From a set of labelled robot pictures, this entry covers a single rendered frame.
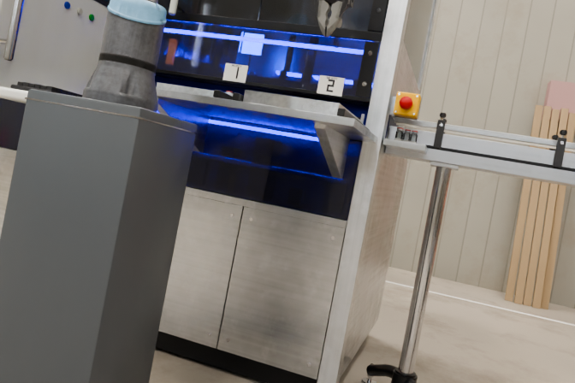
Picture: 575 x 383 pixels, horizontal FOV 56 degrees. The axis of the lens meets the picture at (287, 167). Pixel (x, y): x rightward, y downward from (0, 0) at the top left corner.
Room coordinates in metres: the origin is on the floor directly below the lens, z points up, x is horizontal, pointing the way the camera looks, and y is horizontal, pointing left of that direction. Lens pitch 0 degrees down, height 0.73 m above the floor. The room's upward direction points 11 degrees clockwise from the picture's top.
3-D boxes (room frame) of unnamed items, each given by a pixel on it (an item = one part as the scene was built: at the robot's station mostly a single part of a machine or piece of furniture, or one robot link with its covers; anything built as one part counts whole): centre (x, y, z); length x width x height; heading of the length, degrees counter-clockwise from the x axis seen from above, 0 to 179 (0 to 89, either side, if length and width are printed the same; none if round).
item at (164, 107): (1.70, 0.36, 0.79); 0.34 x 0.03 x 0.13; 162
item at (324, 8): (1.39, -0.03, 1.12); 0.06 x 0.03 x 0.09; 158
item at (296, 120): (1.64, 0.12, 0.87); 0.70 x 0.48 x 0.02; 72
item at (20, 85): (1.64, 0.66, 0.82); 0.40 x 0.14 x 0.02; 163
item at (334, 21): (1.38, -0.06, 1.12); 0.06 x 0.03 x 0.09; 158
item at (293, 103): (1.54, -0.03, 0.90); 0.34 x 0.26 x 0.04; 162
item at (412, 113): (1.69, -0.34, 0.99); 0.08 x 0.07 x 0.07; 162
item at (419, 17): (2.15, -0.41, 1.50); 0.85 x 0.01 x 0.59; 162
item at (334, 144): (1.55, -0.11, 0.79); 0.34 x 0.03 x 0.13; 162
